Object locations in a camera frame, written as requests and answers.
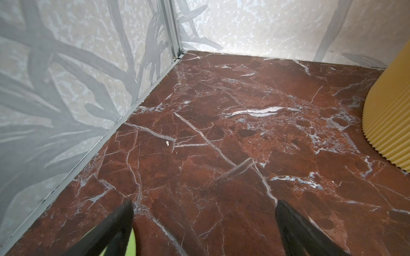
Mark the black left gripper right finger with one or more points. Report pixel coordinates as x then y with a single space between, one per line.
300 237

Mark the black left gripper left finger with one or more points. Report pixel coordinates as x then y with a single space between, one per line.
94 241

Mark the yellow ribbed plastic bin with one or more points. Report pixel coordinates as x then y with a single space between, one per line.
386 113

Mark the green spatula scoop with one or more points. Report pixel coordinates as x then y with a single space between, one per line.
114 246

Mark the aluminium frame post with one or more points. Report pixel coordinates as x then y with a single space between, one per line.
171 27

